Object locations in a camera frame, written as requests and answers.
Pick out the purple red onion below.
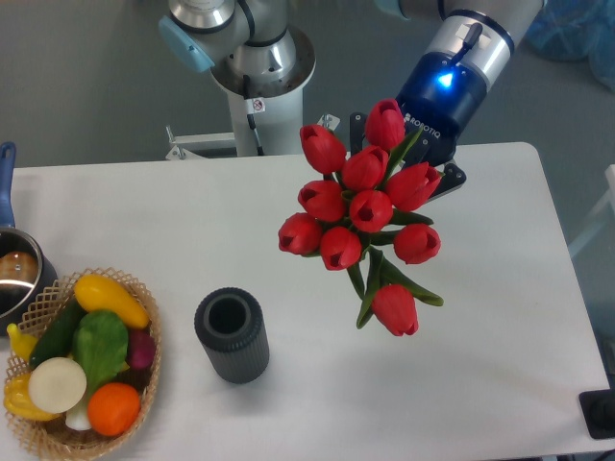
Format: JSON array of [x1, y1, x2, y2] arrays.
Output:
[[126, 329, 156, 370]]

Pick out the white round radish slice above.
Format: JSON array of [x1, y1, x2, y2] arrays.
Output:
[[28, 357, 86, 414]]

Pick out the red tulip bouquet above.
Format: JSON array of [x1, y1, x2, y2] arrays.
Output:
[[278, 99, 443, 336]]

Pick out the black device at table edge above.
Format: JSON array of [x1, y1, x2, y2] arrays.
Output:
[[578, 389, 614, 440]]

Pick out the yellow bell pepper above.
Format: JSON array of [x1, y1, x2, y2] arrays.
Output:
[[3, 374, 60, 422]]

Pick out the green lettuce leaf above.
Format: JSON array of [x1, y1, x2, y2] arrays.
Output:
[[72, 310, 129, 399]]

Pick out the orange fruit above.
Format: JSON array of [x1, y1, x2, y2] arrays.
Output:
[[87, 382, 140, 436]]

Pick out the dark grey ribbed vase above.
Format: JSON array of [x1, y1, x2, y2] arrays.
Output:
[[194, 287, 270, 384]]

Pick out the yellow squash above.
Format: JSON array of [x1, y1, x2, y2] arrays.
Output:
[[73, 274, 150, 329]]

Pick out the dark saucepan blue handle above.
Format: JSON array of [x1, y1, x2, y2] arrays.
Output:
[[1, 141, 57, 337]]

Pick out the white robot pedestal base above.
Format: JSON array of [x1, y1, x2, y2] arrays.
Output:
[[165, 77, 311, 160]]

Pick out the blue plastic bag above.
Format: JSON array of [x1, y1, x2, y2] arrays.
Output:
[[525, 1, 614, 90]]

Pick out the green cucumber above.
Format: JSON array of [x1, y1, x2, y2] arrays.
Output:
[[29, 298, 86, 369]]

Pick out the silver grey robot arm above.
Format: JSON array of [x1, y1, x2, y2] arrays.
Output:
[[159, 1, 543, 196]]

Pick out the black dark-blue gripper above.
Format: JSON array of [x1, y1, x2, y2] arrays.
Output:
[[349, 53, 487, 201]]

